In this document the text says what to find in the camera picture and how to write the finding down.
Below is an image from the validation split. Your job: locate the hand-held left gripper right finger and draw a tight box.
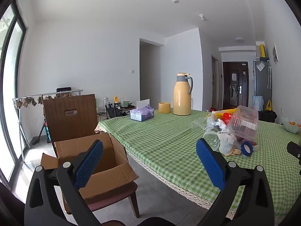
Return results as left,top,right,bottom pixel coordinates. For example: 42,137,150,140
196,138,282,226

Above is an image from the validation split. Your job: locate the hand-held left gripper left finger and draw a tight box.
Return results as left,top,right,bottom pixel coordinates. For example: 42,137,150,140
24,139,105,226

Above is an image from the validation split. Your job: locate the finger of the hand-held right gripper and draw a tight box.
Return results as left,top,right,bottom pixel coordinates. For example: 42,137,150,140
286,141,301,176

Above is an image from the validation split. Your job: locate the white cotton glove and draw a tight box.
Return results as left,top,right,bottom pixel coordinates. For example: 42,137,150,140
217,132,242,156

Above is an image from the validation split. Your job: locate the brown cardboard box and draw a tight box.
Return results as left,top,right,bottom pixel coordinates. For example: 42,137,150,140
40,132,139,199

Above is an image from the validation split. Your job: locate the white plastic bag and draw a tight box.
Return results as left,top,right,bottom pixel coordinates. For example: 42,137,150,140
211,119,227,132

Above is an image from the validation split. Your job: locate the clear plastic wrap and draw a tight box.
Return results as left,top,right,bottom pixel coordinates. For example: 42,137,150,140
193,116,212,130

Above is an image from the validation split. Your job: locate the red snack packet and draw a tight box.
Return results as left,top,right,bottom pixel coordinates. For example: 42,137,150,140
222,112,234,126

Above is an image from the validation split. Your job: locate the clear plastic clamshell container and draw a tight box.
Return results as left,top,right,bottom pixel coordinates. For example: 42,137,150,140
225,105,259,144

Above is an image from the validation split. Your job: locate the white fruit bowl with oranges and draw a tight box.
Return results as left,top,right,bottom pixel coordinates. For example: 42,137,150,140
283,118,301,135

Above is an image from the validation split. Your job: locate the black bag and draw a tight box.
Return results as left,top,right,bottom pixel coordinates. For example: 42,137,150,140
261,110,277,123

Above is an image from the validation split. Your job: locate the brown wooden chair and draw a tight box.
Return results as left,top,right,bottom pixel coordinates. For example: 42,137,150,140
43,94,141,218

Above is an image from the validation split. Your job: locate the green checked tablecloth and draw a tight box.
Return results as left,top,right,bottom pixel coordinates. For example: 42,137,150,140
95,108,301,220

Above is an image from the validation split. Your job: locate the low side table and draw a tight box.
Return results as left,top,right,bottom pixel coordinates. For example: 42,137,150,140
96,104,136,121

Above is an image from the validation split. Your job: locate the yellow ceramic cup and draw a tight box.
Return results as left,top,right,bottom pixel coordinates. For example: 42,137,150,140
158,102,171,113

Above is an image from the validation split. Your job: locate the yellow thermos jug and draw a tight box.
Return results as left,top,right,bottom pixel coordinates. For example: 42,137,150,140
173,73,194,116

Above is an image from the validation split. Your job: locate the purple tissue box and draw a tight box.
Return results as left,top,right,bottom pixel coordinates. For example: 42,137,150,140
130,105,155,122

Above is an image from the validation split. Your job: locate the grey refrigerator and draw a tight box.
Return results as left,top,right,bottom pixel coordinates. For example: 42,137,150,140
252,57,272,111

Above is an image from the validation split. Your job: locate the grey interior door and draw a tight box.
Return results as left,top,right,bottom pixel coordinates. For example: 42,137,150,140
211,55,219,110

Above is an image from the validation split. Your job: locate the hanging umbrella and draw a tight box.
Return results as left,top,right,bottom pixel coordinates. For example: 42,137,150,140
267,60,272,89

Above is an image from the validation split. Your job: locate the dark brown entrance door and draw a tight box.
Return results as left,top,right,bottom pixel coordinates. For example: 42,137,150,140
222,61,249,110

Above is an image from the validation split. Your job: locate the drying rack with dried goods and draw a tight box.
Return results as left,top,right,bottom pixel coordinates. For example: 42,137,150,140
12,89,83,163

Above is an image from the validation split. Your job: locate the sliding glass window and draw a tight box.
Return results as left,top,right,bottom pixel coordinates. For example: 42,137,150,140
0,3,28,186

